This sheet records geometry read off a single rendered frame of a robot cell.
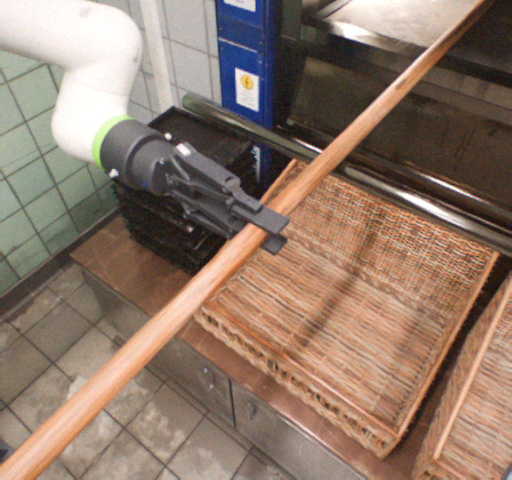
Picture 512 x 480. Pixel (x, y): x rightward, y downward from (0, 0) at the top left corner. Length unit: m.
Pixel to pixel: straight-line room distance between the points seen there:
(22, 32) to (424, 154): 0.80
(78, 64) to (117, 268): 0.76
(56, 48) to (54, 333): 1.47
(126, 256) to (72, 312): 0.71
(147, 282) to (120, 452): 0.67
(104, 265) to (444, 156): 0.95
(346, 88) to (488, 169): 0.36
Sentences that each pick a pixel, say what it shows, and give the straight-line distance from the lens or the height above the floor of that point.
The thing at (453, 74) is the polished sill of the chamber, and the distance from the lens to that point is 0.97.
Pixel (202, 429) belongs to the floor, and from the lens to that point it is 1.69.
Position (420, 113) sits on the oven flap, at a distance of 1.04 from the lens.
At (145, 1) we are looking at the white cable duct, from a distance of 1.39.
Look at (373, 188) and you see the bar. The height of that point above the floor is 1.17.
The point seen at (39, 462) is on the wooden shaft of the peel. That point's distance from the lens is 0.46.
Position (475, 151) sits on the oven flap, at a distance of 1.04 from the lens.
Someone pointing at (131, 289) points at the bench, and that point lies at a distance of 1.28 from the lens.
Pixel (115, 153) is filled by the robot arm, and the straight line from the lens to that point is 0.65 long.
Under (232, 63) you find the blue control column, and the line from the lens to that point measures 1.21.
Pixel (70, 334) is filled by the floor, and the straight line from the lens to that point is 1.96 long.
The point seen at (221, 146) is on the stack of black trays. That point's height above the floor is 0.90.
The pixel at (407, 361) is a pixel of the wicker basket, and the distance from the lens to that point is 1.18.
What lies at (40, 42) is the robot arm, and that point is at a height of 1.34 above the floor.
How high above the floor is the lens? 1.61
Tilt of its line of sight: 48 degrees down
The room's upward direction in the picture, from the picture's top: straight up
